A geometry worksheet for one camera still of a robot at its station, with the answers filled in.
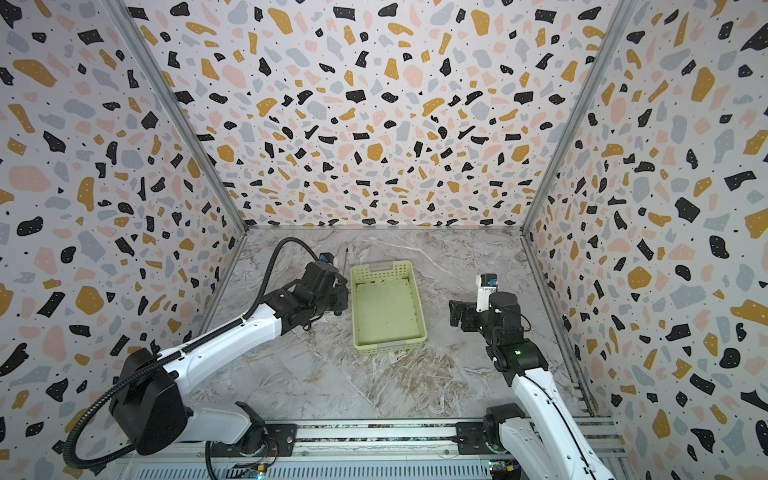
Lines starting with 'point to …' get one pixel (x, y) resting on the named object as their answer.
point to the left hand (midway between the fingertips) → (347, 286)
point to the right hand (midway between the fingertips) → (463, 296)
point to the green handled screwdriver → (347, 249)
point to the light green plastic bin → (387, 315)
